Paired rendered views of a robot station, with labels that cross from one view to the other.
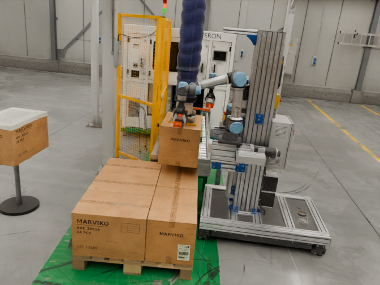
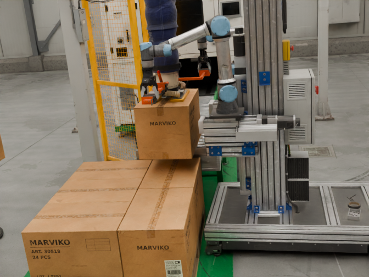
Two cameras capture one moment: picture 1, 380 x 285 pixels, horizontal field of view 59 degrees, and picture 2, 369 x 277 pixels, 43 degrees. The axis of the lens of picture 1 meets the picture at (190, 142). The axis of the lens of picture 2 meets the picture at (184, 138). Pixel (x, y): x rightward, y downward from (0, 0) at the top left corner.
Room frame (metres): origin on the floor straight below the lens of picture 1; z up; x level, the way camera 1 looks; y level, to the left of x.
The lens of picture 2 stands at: (-0.08, -0.50, 1.85)
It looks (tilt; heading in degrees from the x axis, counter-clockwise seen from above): 17 degrees down; 8
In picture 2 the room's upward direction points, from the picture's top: 5 degrees counter-clockwise
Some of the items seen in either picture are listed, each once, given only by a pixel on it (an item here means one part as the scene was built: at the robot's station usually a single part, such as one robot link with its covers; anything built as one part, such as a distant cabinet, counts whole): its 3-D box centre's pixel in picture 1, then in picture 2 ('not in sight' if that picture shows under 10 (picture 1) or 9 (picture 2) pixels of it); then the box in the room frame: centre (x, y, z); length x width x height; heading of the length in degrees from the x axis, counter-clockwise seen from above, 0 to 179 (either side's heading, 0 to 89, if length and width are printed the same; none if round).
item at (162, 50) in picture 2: (194, 89); (162, 50); (2.87, 0.01, 1.50); 0.11 x 0.11 x 0.08; 6
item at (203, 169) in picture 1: (180, 167); (178, 163); (3.56, 0.08, 0.48); 0.70 x 0.03 x 0.15; 90
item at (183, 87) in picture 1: (182, 88); (146, 51); (2.85, 0.10, 1.50); 0.09 x 0.08 x 0.11; 96
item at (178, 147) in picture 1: (181, 138); (169, 122); (3.42, 0.09, 0.88); 0.60 x 0.40 x 0.40; 178
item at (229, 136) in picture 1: (230, 133); (227, 104); (3.03, -0.37, 1.09); 0.15 x 0.15 x 0.10
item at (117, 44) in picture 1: (117, 53); (82, 25); (4.31, 0.99, 1.62); 0.20 x 0.05 x 0.30; 0
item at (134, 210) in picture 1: (145, 203); (127, 214); (2.90, 0.38, 0.34); 1.20 x 1.00 x 0.40; 0
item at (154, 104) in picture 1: (135, 95); (116, 78); (4.57, 0.80, 1.05); 0.87 x 0.10 x 2.10; 52
